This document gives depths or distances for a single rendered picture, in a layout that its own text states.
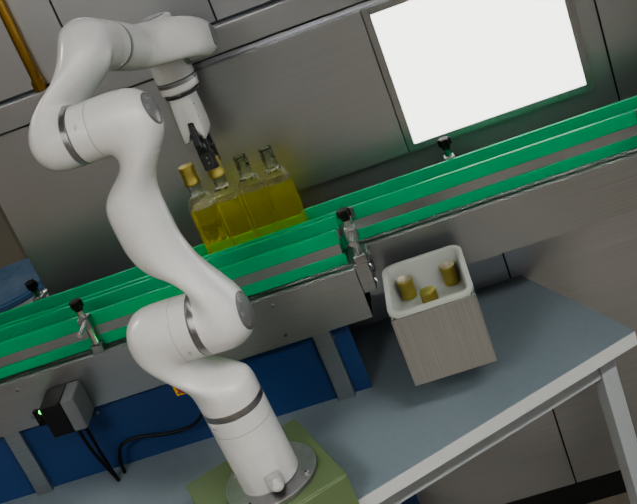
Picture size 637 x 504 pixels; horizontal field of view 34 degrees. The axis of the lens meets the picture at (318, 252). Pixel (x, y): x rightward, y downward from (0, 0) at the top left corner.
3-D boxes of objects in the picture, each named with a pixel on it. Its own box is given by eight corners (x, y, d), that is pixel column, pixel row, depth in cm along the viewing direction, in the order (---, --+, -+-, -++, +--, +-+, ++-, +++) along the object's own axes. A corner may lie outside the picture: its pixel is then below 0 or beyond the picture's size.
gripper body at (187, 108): (166, 86, 220) (187, 133, 225) (159, 100, 211) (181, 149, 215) (199, 74, 219) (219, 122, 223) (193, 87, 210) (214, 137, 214)
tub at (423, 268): (470, 276, 221) (458, 241, 218) (487, 326, 201) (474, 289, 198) (393, 301, 224) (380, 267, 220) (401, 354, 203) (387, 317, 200)
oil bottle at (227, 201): (270, 259, 235) (235, 176, 226) (269, 270, 230) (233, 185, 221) (247, 267, 235) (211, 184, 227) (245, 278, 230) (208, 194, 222)
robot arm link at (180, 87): (160, 78, 219) (165, 91, 220) (154, 90, 211) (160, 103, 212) (196, 65, 218) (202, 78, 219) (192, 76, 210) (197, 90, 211)
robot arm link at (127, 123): (190, 343, 194) (268, 320, 190) (173, 377, 184) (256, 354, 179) (69, 100, 177) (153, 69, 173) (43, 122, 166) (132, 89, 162)
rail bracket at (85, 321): (110, 346, 225) (84, 294, 220) (104, 363, 218) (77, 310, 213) (94, 351, 226) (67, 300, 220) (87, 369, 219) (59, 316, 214)
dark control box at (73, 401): (96, 409, 230) (79, 378, 226) (89, 429, 222) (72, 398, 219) (62, 419, 231) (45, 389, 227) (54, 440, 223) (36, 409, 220)
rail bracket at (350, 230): (366, 238, 225) (347, 187, 220) (370, 271, 210) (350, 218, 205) (353, 242, 226) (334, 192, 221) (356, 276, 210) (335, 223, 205)
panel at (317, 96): (592, 85, 231) (553, -64, 218) (595, 88, 228) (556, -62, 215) (218, 214, 243) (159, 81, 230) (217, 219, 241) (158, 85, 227)
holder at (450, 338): (477, 297, 229) (456, 237, 223) (497, 360, 204) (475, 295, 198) (403, 320, 232) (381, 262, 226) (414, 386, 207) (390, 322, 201)
